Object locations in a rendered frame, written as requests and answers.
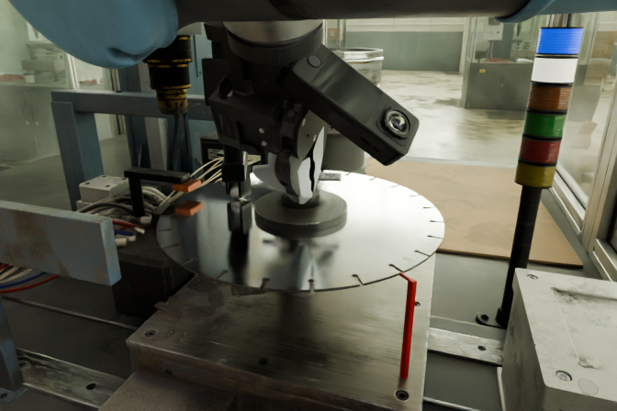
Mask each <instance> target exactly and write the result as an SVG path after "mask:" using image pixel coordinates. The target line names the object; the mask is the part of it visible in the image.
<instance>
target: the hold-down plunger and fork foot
mask: <svg viewBox="0 0 617 411"><path fill-rule="evenodd" d="M221 126H222V133H225V134H228V133H227V129H226V126H225V122H224V118H223V115H221ZM223 153H224V158H223V161H222V163H221V179H222V182H225V187H226V195H230V188H231V187H232V186H233V185H234V184H235V183H237V184H238V190H239V198H243V197H244V196H246V195H248V194H250V193H251V192H252V188H251V168H250V164H248V152H246V151H242V150H239V149H238V148H235V147H232V146H229V145H226V144H223Z"/></svg>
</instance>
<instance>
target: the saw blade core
mask: <svg viewBox="0 0 617 411"><path fill-rule="evenodd" d="M323 172H336V171H325V170H323ZM340 173H341V174H342V180H341V181H340V182H332V181H317V184H316V188H318V189H320V190H323V191H328V192H331V193H334V194H337V195H339V196H341V197H342V198H343V199H344V200H345V201H346V202H347V205H348V213H347V217H346V218H345V219H344V220H343V222H341V223H340V224H338V225H336V226H334V227H331V228H325V229H322V230H315V231H305V232H296V231H285V230H280V229H275V228H270V227H268V226H266V225H264V224H262V223H261V222H259V221H258V220H257V219H256V217H255V215H254V204H255V202H256V201H257V200H258V199H259V198H260V197H262V196H264V195H266V194H270V193H272V192H275V191H280V190H278V189H276V188H274V187H273V186H271V185H269V184H267V183H264V182H262V181H260V180H259V179H257V178H256V177H255V176H254V174H253V173H251V188H252V192H251V193H250V194H248V195H246V196H245V197H244V198H243V199H236V198H233V197H232V196H231V195H226V187H225V182H222V180H220V181H217V182H214V183H209V184H206V185H203V186H201V187H199V188H197V189H195V190H194V191H191V192H189V193H187V194H185V196H181V197H179V198H178V199H176V200H175V201H174V202H172V203H171V204H170V205H169V206H168V207H167V208H166V209H165V210H164V211H163V212H162V214H161V216H160V217H159V219H158V222H157V225H156V238H157V241H158V243H159V245H160V247H161V249H162V250H163V252H164V253H165V254H166V255H167V256H168V257H169V258H170V259H171V260H172V261H174V262H175V263H176V264H178V265H179V266H181V267H182V266H183V268H184V269H186V270H188V271H190V272H192V273H194V274H197V275H199V276H201V277H204V278H207V279H209V280H212V281H216V280H217V281H218V283H224V284H228V285H232V286H237V287H241V288H247V289H253V290H260V288H261V287H262V285H263V281H264V280H267V282H266V283H265V285H264V287H263V291H270V292H286V293H309V292H310V285H309V282H313V289H314V292H326V291H335V290H342V289H349V288H354V287H359V286H360V284H359V283H358V282H357V280H356V279H355V278H354V276H355V277H358V281H359V282H360V283H361V284H362V285H363V286H364V285H369V284H372V283H378V282H382V281H385V280H387V279H390V278H393V277H396V276H398V275H399V273H400V272H403V273H404V272H408V271H410V270H412V269H414V268H415V267H417V266H419V265H420V264H422V263H423V262H425V261H427V260H428V259H429V257H431V256H432V255H433V253H434V252H435V251H437V250H438V248H439V247H440V245H441V244H442V242H443V236H444V222H443V218H442V216H441V214H440V212H439V211H438V210H437V209H436V208H435V206H434V205H433V204H432V203H430V202H429V201H428V200H427V199H425V198H424V197H422V196H421V195H418V194H417V193H415V192H413V191H411V190H410V189H408V188H406V187H403V186H401V185H398V184H395V183H392V182H388V181H385V180H382V179H378V178H375V177H371V176H366V175H362V174H356V173H348V172H340ZM347 175H348V176H347ZM372 180H373V181H372ZM429 237H430V238H429ZM416 252H418V253H416ZM404 257H407V258H409V259H412V260H414V261H416V262H418V263H417V264H416V265H414V264H412V263H410V262H408V261H404V260H402V259H403V258H404ZM389 266H393V267H395V268H393V267H389ZM224 272H226V273H224ZM223 273H224V274H223ZM221 274H223V275H222V276H221Z"/></svg>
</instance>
